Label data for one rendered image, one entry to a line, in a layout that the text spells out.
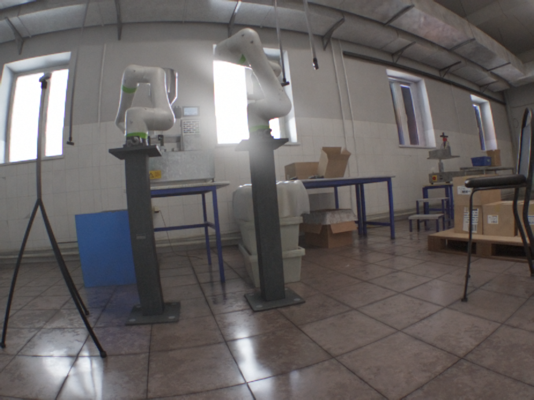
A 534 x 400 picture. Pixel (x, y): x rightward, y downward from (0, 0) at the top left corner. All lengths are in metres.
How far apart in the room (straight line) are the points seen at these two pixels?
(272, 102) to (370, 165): 3.73
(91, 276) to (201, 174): 1.25
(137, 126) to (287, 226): 1.13
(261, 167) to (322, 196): 2.97
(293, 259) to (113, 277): 1.44
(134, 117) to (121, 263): 1.25
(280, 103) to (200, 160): 0.95
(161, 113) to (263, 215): 0.81
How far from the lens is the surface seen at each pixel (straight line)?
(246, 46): 1.53
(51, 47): 4.98
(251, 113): 1.65
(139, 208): 1.55
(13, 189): 4.52
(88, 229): 2.45
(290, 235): 1.95
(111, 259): 2.43
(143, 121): 1.62
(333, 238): 3.19
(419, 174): 6.04
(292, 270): 2.00
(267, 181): 1.58
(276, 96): 1.54
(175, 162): 2.25
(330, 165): 3.13
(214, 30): 4.76
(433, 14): 5.67
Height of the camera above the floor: 0.60
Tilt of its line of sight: level
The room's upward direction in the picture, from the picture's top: 5 degrees counter-clockwise
